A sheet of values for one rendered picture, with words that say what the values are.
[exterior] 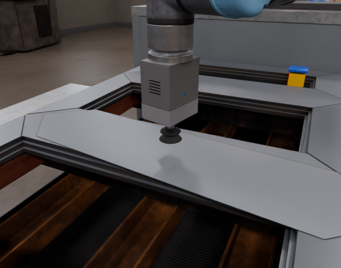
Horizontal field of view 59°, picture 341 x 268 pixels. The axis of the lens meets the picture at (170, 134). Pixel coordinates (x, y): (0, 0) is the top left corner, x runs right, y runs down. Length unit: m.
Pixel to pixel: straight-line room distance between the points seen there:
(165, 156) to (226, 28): 0.87
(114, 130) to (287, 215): 0.40
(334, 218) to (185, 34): 0.34
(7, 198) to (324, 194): 1.82
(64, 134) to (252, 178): 0.40
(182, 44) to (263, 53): 0.87
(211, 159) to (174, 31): 0.24
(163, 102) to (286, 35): 0.88
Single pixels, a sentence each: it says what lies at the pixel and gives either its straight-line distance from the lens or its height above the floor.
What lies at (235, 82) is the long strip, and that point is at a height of 0.85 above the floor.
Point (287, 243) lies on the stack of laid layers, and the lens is 0.46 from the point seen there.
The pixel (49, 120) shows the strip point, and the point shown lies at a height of 0.85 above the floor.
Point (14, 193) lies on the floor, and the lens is 2.09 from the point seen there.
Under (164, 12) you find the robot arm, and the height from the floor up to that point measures 1.10.
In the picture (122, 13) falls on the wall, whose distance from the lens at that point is 10.09.
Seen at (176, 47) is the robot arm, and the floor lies 1.05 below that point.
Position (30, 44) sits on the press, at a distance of 6.53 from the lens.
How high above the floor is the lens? 1.14
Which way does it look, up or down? 26 degrees down
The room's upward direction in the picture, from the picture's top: straight up
